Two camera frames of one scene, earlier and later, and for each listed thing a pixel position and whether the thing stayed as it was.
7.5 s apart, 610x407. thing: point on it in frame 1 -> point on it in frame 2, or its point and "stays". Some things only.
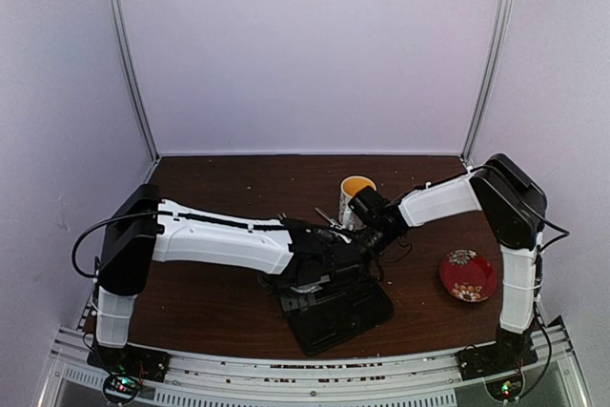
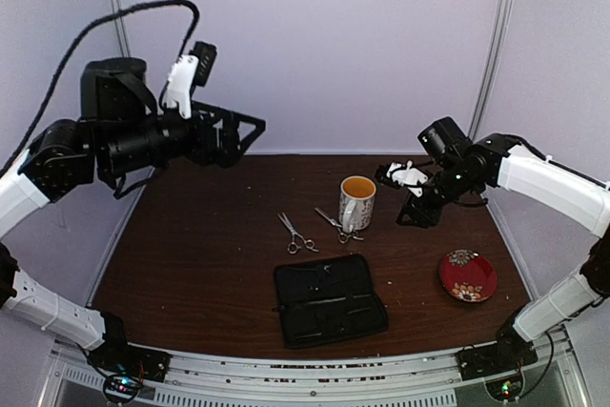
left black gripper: (276, 281) -> (227, 152)
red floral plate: (467, 275) stays
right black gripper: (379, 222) -> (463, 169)
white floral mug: (349, 187) stays
